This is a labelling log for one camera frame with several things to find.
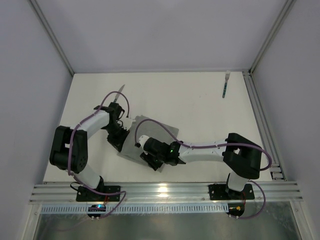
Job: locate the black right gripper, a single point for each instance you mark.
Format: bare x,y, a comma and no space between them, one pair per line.
149,159

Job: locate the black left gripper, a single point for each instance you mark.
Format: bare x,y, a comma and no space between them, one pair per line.
118,141

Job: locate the grey cloth napkin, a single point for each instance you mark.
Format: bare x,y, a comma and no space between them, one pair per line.
143,126

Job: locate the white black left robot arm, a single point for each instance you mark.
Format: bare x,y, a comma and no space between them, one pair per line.
69,150

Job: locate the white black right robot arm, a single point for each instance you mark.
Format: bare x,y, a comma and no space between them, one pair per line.
241,155

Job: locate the left controller board with led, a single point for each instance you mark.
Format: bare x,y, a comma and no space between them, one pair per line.
96,211

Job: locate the right black connector board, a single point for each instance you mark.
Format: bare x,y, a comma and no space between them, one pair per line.
235,210

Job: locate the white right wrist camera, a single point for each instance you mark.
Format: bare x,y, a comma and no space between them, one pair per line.
141,141

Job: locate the green handled knife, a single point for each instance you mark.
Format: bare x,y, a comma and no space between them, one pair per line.
118,93

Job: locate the slotted grey cable duct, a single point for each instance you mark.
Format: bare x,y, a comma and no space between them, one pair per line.
138,208

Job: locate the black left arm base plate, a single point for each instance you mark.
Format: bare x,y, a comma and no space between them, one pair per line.
86,195

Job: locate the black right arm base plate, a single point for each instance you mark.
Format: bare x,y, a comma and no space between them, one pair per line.
221,192

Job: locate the aluminium front rail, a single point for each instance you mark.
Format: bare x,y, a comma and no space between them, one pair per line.
171,192

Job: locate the aluminium rail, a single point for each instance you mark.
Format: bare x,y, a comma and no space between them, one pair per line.
171,192
277,172

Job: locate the green handled fork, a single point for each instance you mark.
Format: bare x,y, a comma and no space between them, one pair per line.
226,79

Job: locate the aluminium right side rail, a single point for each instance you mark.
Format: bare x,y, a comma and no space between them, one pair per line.
277,172

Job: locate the aluminium left corner post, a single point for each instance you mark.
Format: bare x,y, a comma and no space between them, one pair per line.
51,35

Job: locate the aluminium corner post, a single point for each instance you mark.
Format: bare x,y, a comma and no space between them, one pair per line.
51,35
271,35

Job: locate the aluminium right corner post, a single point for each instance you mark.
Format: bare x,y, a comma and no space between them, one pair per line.
271,35

